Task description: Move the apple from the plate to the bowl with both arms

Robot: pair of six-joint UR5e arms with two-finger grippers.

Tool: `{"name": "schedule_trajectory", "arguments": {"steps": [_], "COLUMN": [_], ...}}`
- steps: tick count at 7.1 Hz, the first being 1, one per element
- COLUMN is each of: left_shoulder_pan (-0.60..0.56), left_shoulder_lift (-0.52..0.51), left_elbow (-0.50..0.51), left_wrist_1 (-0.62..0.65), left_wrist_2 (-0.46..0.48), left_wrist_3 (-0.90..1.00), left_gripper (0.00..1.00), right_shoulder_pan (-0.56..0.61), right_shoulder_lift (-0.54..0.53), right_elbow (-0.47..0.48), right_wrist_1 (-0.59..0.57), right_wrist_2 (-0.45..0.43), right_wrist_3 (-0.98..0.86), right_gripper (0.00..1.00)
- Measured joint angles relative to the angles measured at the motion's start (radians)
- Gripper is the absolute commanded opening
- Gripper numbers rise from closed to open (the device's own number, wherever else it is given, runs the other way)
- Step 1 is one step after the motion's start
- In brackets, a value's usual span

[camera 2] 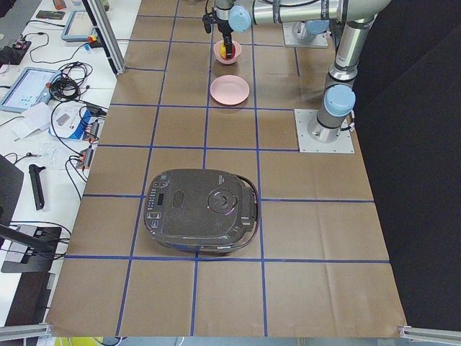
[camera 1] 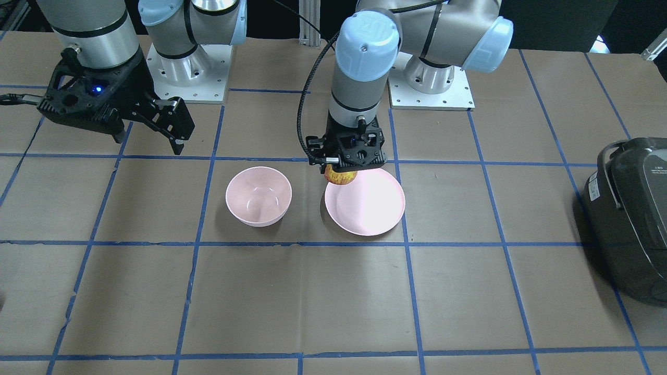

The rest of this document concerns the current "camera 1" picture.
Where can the pink plate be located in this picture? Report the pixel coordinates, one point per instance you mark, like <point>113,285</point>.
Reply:
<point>372,204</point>

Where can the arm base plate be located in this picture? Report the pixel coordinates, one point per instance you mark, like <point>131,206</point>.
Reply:
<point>200,78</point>
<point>414,84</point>

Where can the pink bowl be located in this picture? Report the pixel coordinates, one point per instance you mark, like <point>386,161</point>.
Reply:
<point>259,196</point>

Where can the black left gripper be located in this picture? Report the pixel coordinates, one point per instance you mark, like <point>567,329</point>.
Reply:
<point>316,147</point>

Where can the red yellow apple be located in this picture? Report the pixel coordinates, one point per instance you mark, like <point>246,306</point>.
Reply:
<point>338,178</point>

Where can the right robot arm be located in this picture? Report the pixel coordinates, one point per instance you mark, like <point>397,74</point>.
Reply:
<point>104,35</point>

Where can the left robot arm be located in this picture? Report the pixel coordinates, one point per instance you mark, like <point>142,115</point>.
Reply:
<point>418,51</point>

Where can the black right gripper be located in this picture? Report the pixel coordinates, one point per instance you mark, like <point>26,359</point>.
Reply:
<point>130,79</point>

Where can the dark grey rice cooker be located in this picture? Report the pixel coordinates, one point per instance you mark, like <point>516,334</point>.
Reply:
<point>626,202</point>

